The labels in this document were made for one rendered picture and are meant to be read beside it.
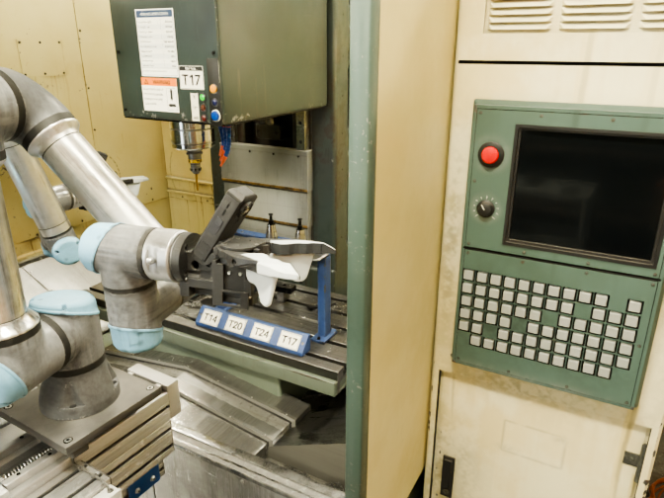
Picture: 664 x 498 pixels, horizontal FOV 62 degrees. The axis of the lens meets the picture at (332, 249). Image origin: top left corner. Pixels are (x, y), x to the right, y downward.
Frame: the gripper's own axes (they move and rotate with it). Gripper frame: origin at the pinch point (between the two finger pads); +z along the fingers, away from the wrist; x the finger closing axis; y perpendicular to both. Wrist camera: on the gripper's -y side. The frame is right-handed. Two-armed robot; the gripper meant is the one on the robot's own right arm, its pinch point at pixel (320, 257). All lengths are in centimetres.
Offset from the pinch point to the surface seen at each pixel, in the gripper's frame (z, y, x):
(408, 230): 3, 6, -54
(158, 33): -85, -42, -93
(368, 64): -1.9, -26.7, -28.2
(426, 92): 4, -24, -57
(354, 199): -4.0, -3.6, -31.8
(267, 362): -45, 60, -88
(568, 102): 34, -23, -67
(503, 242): 24, 9, -70
